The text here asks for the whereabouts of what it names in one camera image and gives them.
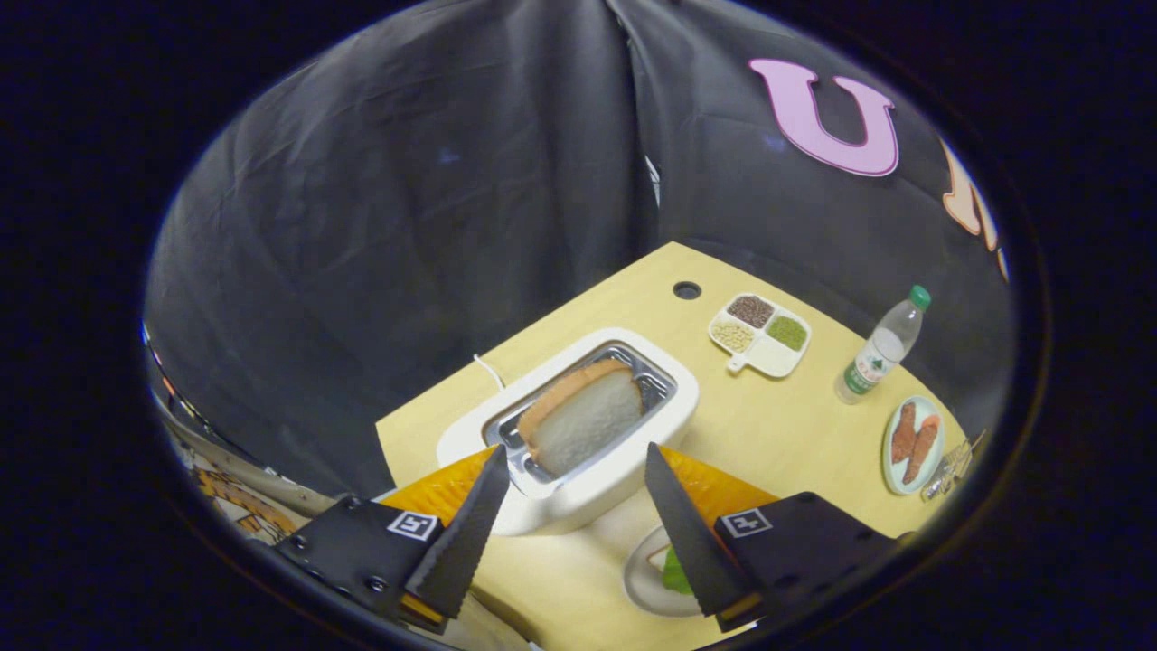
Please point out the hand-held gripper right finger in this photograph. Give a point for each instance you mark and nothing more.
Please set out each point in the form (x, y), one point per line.
(691, 542)

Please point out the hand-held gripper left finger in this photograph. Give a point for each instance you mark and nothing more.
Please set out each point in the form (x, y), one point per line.
(465, 542)

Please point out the green lettuce leaf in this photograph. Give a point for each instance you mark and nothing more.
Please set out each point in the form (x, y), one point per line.
(676, 575)

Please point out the plain white bread slice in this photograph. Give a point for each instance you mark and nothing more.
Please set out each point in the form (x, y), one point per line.
(583, 420)

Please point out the beige round plate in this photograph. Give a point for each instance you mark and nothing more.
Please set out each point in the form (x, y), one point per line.
(642, 588)

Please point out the white toaster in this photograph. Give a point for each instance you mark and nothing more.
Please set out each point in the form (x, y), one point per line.
(560, 506)

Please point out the white divided condiment dish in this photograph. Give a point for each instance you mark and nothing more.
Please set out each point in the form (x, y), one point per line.
(768, 358)

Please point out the light blue oval plate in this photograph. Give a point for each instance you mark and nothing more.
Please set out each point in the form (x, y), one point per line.
(913, 485)

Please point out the orange patterned object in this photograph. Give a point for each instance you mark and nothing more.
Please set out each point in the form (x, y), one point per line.
(239, 502)

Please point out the brown meat patty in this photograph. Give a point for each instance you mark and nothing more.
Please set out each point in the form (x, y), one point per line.
(922, 448)
(904, 434)

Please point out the clear plastic water bottle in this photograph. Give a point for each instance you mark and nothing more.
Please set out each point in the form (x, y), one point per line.
(881, 348)

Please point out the black backdrop cloth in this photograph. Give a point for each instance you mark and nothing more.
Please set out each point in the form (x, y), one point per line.
(407, 226)

